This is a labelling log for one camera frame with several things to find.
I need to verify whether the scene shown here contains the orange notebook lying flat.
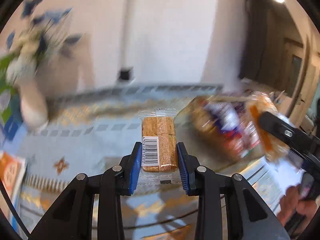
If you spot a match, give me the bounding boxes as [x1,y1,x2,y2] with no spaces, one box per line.
[1,151,27,200]

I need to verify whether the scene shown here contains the white lamp pole black clamp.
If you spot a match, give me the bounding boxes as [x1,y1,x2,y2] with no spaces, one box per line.
[117,0,135,83]

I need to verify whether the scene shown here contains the person's right hand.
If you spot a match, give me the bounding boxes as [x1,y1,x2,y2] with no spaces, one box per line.
[277,184,318,230]

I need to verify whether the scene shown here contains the blue white snack bag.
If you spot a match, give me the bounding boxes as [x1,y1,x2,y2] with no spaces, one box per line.
[203,102,241,137]

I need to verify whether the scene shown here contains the blue white artificial flowers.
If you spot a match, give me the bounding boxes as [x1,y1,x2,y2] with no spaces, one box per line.
[1,0,83,86]

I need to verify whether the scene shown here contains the small biscuit bar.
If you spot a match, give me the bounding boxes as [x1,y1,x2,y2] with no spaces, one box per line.
[138,108,180,186]

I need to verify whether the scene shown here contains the white ribbed ceramic vase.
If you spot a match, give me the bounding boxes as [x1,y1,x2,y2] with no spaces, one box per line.
[18,79,49,133]

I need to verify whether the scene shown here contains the orange wrapped cake pack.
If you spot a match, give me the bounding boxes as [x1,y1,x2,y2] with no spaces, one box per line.
[246,92,289,163]

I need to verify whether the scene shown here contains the green blue upright book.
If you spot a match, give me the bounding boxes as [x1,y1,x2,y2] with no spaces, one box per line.
[0,54,23,146]

